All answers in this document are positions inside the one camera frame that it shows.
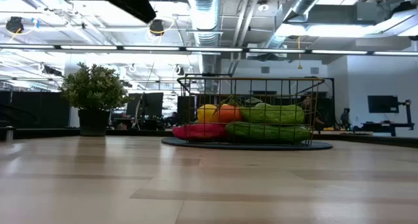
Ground yellow lemon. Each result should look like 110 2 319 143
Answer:
196 103 219 124

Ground bright red pepper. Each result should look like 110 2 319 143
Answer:
172 123 229 142

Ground tangerine sprig with leaves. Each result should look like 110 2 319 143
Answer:
214 95 264 123

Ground light green cucumber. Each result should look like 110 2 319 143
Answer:
240 102 306 125

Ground dark green cucumber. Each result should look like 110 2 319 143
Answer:
224 121 312 144

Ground long ceiling light strip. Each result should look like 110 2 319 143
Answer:
0 44 418 57

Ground small potted green plant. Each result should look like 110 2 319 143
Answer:
59 61 131 137

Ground black desktop monitors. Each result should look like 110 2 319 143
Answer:
126 92 164 118

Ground black partition panels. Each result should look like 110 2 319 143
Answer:
0 90 71 129

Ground person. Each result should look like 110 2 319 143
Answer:
302 95 324 130

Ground dark office desk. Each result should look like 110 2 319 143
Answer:
361 121 416 137

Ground black hanging cable reel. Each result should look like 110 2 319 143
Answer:
5 16 25 34
149 18 165 37

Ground silver ribbed ventilation duct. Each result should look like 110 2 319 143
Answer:
185 0 223 74

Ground black aluminium table frame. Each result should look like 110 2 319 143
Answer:
0 127 418 150

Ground gold wire basket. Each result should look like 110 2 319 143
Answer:
176 76 326 146

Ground slanted silver ventilation duct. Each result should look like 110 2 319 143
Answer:
264 0 330 50

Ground yellow hanging cord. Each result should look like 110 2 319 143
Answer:
296 36 303 71

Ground black wall monitor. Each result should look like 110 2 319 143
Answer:
367 95 400 114

